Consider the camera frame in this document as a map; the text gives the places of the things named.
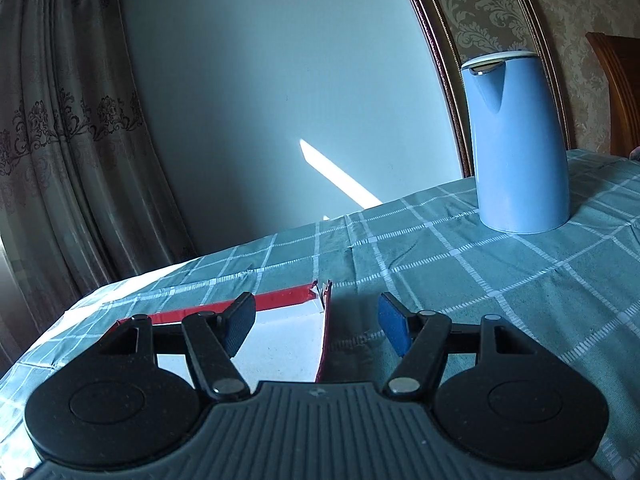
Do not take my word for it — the teal checked tablecloth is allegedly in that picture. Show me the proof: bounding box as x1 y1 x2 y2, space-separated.
1 150 639 479

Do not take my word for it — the red white shallow box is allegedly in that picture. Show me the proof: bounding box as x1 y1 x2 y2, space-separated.
103 278 334 390

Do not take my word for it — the patterned beige curtain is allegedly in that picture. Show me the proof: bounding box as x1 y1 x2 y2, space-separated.
1 0 195 366

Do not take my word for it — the blue electric kettle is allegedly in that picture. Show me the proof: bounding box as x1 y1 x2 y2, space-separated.
461 51 570 234

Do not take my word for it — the brown wooden chair back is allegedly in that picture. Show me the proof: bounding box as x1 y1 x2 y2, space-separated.
586 32 640 157

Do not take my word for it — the brown wooden wall frame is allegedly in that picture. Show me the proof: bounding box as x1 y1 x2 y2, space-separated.
409 0 576 178

